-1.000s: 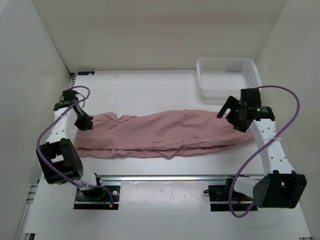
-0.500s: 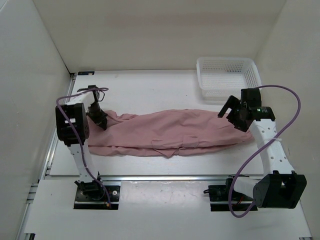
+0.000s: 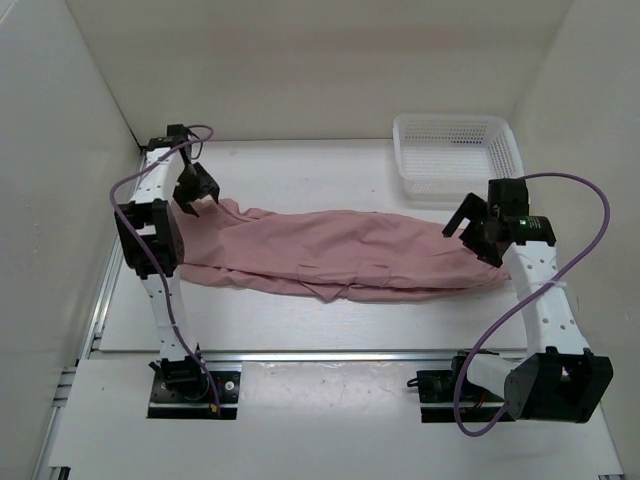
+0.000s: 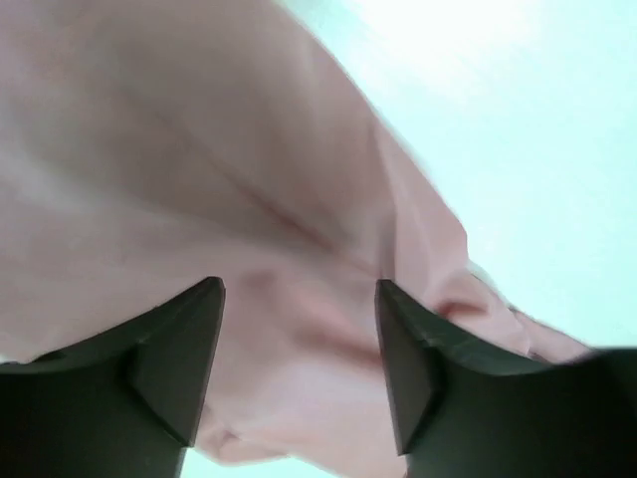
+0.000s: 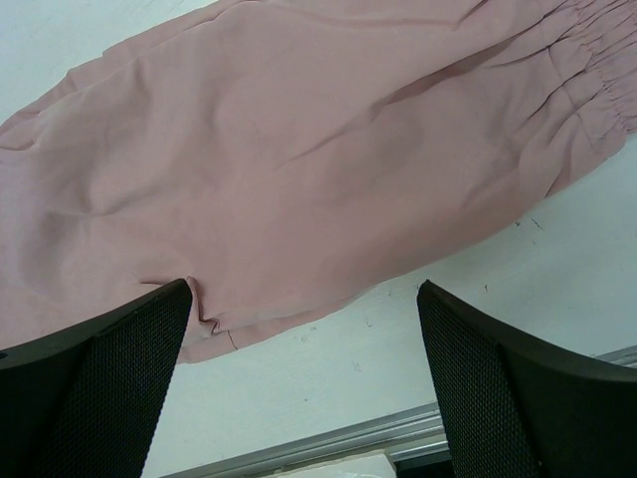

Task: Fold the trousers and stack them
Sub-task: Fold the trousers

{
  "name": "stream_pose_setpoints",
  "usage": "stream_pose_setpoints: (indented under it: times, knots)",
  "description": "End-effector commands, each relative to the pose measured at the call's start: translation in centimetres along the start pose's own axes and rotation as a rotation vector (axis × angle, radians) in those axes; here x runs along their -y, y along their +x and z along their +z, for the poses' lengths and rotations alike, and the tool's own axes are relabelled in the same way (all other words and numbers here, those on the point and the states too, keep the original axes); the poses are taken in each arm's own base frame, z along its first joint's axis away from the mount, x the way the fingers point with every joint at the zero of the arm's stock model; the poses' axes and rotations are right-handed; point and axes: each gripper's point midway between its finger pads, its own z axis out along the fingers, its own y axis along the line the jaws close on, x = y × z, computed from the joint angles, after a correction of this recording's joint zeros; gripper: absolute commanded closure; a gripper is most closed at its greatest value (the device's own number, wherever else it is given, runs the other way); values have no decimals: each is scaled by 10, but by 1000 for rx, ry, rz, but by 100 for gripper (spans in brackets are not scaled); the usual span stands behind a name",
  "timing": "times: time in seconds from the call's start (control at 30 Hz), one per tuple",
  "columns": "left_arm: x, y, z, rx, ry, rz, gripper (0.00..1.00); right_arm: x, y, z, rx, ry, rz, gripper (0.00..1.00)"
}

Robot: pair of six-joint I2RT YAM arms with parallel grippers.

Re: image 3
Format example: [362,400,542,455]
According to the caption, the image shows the pink trousers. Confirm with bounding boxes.
[172,199,510,302]

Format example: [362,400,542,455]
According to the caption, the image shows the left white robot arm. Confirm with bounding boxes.
[110,124,220,406]

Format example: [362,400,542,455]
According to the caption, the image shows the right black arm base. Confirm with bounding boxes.
[406,370,503,424]

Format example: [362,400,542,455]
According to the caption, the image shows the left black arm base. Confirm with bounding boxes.
[147,368,242,420]

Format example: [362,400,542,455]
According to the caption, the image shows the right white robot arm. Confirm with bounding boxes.
[443,193,613,424]

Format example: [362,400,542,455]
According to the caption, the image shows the white plastic basket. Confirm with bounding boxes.
[392,113,524,203]

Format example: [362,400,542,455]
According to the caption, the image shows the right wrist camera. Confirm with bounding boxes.
[487,178,530,218]

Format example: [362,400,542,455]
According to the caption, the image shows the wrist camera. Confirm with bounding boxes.
[487,178,530,218]
[166,124,191,147]

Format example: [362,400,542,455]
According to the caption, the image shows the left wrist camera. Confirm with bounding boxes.
[166,124,191,147]

